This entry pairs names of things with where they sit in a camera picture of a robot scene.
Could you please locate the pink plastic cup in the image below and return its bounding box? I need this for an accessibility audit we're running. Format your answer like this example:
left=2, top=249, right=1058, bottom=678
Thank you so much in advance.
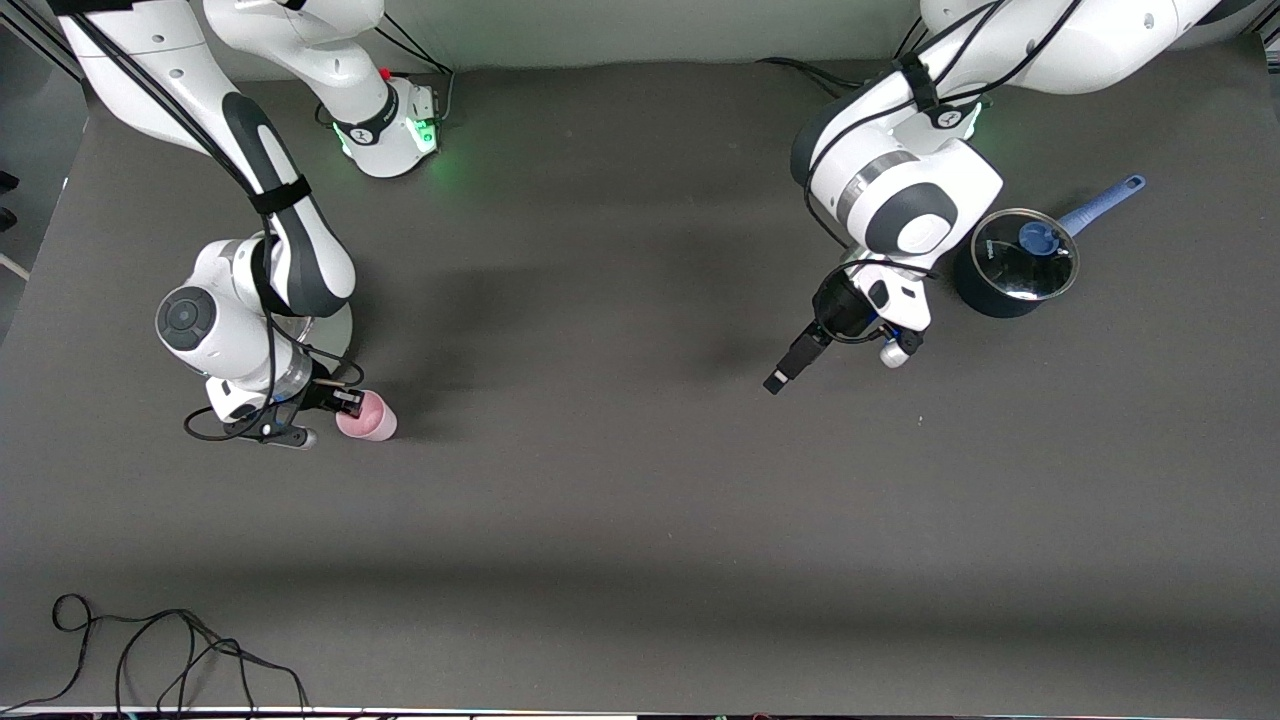
left=335, top=390, right=399, bottom=442

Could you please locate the dark blue saucepan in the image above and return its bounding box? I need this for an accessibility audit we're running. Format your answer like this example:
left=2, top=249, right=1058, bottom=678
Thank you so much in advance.
left=952, top=174, right=1148, bottom=319

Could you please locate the glass lid with blue knob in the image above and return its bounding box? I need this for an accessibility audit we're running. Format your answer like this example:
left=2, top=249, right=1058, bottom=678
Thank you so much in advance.
left=971, top=208, right=1081, bottom=302

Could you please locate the dark grey table mat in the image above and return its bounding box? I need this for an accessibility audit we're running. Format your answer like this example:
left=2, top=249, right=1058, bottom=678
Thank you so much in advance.
left=0, top=40, right=1280, bottom=713

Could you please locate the grey-green two-handled stockpot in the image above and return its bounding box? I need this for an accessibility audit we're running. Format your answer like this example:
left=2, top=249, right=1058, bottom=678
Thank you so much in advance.
left=262, top=300, right=354, bottom=373

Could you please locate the black left arm base cable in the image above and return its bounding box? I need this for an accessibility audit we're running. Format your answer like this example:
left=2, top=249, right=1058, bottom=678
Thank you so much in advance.
left=755, top=56, right=866, bottom=101

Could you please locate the black arm base cable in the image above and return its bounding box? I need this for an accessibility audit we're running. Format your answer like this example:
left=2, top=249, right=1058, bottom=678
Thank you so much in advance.
left=755, top=56, right=866, bottom=101
left=365, top=15, right=457, bottom=126

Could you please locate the thin black loose cable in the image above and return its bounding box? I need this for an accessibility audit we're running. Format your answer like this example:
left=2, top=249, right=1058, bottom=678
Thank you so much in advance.
left=0, top=593, right=311, bottom=717

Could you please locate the black right arm base cable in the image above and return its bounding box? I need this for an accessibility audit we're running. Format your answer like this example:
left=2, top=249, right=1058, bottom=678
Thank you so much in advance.
left=365, top=15, right=457, bottom=126

